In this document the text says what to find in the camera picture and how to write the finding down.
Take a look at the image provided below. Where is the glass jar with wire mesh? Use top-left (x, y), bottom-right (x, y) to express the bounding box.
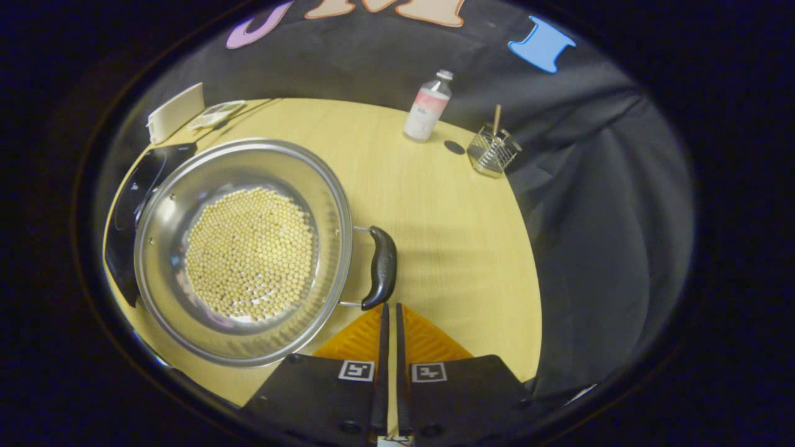
top-left (466, 123), bottom-right (523, 179)

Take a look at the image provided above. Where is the black induction cooktop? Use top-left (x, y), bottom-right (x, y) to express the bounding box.
top-left (104, 143), bottom-right (198, 309)

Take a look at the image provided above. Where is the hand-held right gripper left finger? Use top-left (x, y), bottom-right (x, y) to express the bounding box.
top-left (241, 303), bottom-right (391, 446)

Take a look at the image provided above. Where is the small bottle with pink label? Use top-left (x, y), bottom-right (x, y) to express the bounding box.
top-left (404, 70), bottom-right (454, 142)

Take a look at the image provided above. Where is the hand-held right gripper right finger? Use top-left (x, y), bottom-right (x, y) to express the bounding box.
top-left (396, 303), bottom-right (535, 440)

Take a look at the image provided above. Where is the white divided dish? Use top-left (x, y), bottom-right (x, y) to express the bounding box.
top-left (186, 100), bottom-right (247, 132)

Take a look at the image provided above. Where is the pile of yellow soybeans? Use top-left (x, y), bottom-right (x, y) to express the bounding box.
top-left (184, 187), bottom-right (315, 322)

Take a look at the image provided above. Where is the white toaster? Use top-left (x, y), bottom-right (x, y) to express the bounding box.
top-left (147, 83), bottom-right (206, 145)

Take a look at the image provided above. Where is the stainless steel pot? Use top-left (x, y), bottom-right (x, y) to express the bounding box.
top-left (134, 138), bottom-right (398, 368)

